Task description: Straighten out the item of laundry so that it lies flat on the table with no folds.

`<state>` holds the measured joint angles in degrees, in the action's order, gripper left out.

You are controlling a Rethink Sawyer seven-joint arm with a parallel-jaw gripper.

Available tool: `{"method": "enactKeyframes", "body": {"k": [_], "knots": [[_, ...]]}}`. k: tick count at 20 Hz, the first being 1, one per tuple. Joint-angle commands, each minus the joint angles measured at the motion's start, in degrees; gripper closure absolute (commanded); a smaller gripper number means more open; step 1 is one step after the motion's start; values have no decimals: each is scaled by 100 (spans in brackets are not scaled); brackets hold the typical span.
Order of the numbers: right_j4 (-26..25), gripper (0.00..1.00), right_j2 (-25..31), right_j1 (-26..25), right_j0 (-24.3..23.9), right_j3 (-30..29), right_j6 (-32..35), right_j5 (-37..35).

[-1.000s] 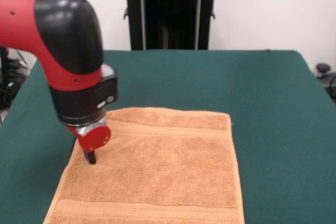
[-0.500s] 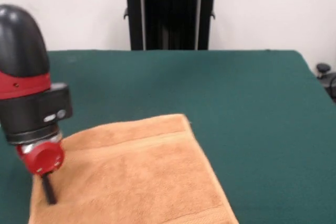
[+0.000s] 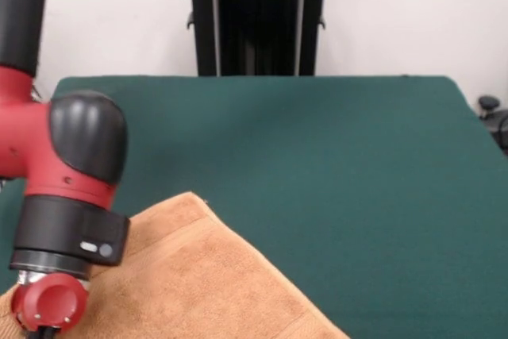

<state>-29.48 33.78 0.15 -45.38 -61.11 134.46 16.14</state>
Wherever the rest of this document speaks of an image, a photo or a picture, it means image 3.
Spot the orange terry towel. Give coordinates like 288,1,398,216
0,191,352,339

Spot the black office chair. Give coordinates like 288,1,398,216
477,94,508,157

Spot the dark green table cloth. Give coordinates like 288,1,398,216
0,74,508,339

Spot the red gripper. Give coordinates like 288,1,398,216
10,272,89,339

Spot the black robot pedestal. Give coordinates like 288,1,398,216
173,0,343,77

